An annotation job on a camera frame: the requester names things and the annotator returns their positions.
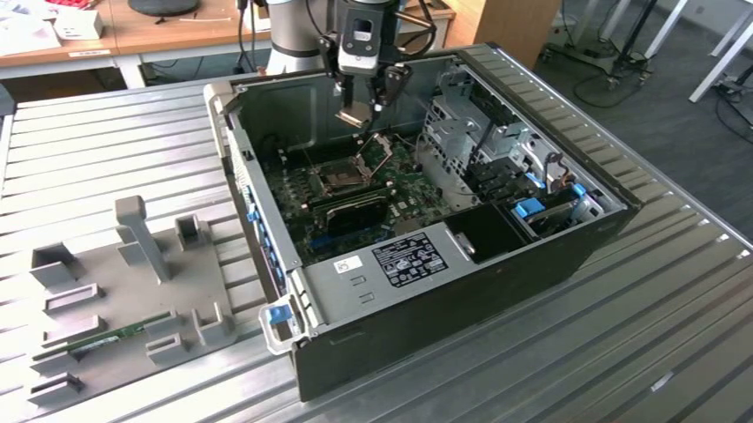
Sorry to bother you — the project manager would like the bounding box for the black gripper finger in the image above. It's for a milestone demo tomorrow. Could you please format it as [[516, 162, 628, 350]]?
[[376, 64, 414, 108], [317, 33, 357, 116]]

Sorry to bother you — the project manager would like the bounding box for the silver CPU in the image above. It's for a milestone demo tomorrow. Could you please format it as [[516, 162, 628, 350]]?
[[333, 101, 377, 130]]

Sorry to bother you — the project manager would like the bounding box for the metal socket cover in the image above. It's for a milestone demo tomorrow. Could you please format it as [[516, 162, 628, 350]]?
[[352, 133, 397, 180]]

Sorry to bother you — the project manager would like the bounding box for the CPU socket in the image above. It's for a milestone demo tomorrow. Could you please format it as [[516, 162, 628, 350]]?
[[309, 158, 378, 197]]

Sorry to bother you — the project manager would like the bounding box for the silver drive cage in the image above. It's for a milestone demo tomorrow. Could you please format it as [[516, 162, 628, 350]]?
[[418, 59, 617, 241]]

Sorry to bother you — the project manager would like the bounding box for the wooden cabinet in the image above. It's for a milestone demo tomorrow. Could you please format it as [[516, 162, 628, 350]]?
[[446, 0, 564, 70]]

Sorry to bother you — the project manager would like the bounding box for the green motherboard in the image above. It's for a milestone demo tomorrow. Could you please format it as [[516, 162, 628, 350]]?
[[262, 134, 478, 265]]

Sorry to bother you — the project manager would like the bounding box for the black graphics card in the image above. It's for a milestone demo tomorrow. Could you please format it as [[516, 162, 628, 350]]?
[[312, 193, 392, 238]]

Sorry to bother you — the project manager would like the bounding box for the wooden desk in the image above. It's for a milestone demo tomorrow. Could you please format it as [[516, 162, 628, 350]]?
[[0, 0, 458, 70]]

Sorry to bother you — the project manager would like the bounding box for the blue expansion latch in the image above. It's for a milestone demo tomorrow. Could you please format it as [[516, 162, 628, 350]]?
[[243, 183, 290, 290]]

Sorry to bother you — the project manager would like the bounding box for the hard disk in blue carrier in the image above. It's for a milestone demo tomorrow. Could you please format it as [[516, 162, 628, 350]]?
[[509, 182, 608, 241]]

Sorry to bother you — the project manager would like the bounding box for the black round object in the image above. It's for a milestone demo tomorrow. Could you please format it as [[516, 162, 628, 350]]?
[[127, 0, 201, 17]]

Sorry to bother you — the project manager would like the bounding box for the black power supply label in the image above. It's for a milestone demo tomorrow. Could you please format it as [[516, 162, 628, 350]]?
[[369, 232, 452, 289]]

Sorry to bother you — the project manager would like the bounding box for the black wheeled stand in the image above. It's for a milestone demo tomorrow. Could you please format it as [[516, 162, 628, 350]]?
[[600, 0, 659, 89]]

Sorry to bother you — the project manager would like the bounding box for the grey power supply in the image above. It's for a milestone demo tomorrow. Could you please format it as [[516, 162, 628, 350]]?
[[292, 222, 472, 330]]

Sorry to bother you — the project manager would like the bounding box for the white table leg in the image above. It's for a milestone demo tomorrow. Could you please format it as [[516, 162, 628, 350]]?
[[643, 0, 689, 60]]

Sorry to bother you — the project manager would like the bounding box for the white cardboard box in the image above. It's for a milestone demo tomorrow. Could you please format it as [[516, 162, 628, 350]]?
[[53, 8, 106, 41]]

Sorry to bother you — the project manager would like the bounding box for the blue case latch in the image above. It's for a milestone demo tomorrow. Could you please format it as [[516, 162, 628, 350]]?
[[265, 306, 293, 329]]

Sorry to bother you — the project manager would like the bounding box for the dark grey PC case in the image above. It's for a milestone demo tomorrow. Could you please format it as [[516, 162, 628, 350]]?
[[203, 42, 655, 403]]

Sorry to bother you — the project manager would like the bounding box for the white paper stack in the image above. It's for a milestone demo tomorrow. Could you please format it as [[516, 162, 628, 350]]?
[[0, 0, 65, 56]]

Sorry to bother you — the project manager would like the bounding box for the grey parts rack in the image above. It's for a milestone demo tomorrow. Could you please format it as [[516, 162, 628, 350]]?
[[26, 195, 241, 409]]

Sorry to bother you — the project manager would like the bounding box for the green RAM stick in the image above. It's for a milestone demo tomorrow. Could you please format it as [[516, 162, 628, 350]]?
[[35, 313, 178, 360]]

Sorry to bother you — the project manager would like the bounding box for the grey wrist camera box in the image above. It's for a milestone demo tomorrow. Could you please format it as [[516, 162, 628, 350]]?
[[337, 17, 382, 75]]

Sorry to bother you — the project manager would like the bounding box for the white table frame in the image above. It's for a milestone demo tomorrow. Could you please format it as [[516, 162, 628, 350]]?
[[688, 0, 753, 105]]

